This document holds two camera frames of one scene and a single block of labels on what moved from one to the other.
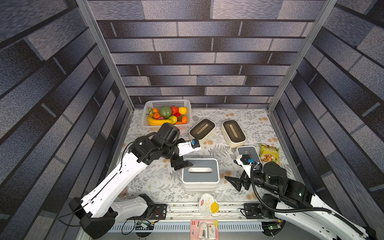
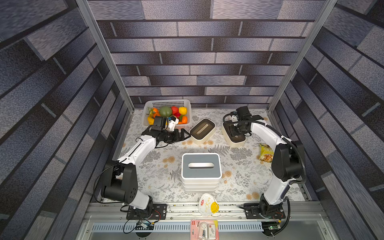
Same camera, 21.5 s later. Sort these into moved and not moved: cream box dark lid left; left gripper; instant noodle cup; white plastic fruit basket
Moved: left gripper
Not moved: instant noodle cup; cream box dark lid left; white plastic fruit basket
